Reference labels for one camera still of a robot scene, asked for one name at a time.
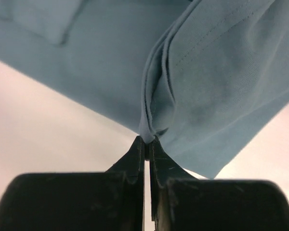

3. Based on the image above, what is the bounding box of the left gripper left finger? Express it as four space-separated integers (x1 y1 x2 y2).
0 137 145 231

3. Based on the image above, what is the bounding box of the grey-blue t shirt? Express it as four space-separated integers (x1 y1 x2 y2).
0 0 289 179

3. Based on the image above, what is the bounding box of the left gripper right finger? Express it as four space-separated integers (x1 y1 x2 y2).
148 139 289 231

